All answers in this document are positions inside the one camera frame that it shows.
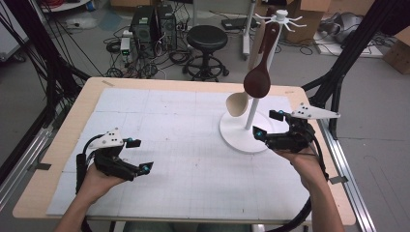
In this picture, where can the black round stool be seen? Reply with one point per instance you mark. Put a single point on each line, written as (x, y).
(207, 37)

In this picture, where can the white utensil rack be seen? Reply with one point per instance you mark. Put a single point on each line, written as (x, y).
(253, 112)

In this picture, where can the person's left hand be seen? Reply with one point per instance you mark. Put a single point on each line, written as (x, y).
(96, 187)

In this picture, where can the open cardboard box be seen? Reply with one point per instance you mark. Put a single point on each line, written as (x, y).
(306, 22)

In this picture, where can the white cabinet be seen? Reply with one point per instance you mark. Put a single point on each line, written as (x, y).
(9, 38)

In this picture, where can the person's right hand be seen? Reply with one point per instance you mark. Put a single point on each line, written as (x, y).
(307, 167)

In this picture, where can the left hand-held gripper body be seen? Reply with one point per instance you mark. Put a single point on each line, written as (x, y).
(112, 166)

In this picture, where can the white grid mat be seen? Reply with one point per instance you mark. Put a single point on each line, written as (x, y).
(154, 129)

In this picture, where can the white round table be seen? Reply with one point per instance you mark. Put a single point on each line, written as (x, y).
(67, 5)

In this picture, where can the white flat board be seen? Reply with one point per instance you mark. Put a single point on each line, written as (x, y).
(332, 50)

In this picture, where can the black flat box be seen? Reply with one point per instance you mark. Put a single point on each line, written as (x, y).
(235, 23)

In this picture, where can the tan tape piece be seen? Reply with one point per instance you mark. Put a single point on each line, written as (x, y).
(289, 92)
(108, 83)

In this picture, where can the closed cardboard box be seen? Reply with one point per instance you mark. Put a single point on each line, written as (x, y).
(399, 51)

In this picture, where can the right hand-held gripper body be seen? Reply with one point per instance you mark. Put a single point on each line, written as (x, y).
(293, 140)

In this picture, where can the small white device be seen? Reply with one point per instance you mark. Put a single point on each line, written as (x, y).
(125, 45)

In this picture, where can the light wooden ladle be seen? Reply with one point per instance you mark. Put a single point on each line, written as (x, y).
(237, 104)

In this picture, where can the grey tape piece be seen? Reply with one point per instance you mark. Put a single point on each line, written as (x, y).
(338, 179)
(42, 166)

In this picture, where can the flat cardboard box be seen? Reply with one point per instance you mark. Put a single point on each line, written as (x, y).
(129, 2)

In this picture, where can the aluminium rail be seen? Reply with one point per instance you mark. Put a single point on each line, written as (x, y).
(22, 164)
(351, 187)

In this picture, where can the dark brown wooden spoon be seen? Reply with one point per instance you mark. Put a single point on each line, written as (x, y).
(257, 82)

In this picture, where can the black computer tower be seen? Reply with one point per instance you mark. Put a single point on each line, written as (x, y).
(141, 29)
(167, 25)

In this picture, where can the grey white device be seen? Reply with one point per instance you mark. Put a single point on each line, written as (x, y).
(345, 27)

